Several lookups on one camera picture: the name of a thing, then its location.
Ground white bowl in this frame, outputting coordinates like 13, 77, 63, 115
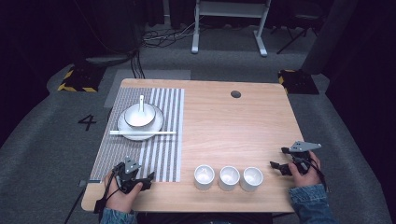
123, 103, 157, 129

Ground person's right hand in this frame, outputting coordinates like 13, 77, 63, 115
288, 151, 322, 189

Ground bundle of floor cables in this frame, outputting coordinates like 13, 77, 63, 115
142, 20, 202, 49

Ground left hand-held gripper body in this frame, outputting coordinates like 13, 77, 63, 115
112, 157, 152, 194

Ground person's left hand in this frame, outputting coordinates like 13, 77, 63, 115
102, 172, 144, 214

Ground grey curtain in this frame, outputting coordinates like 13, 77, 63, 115
300, 0, 360, 76

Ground white chopstick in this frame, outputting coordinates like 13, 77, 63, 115
109, 132, 177, 136

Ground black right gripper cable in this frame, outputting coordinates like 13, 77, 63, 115
306, 157, 328, 190

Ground black hanging cables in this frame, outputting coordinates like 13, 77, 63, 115
129, 49, 147, 79

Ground black yellow striped floor base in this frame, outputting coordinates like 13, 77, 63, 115
277, 68, 320, 95
57, 63, 107, 93

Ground black stand rod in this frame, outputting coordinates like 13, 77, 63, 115
64, 186, 87, 224

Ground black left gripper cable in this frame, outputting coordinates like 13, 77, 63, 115
92, 172, 122, 215

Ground grey table clamp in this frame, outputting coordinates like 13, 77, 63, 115
78, 179, 103, 188

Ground white plate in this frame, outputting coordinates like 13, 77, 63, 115
117, 104, 165, 142

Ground white desk frame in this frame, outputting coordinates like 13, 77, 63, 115
191, 0, 273, 58

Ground black tripod stand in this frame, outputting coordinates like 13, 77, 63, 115
270, 12, 323, 56

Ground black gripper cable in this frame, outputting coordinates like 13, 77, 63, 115
92, 172, 122, 215
306, 157, 328, 190

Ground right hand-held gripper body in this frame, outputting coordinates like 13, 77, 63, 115
289, 141, 322, 175

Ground white ceramic spoon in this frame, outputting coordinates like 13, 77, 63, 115
136, 94, 148, 120

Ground white cup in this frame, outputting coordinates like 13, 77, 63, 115
193, 164, 216, 191
239, 166, 264, 192
218, 165, 241, 192

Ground grey striped placemat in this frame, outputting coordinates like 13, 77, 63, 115
89, 87, 186, 183

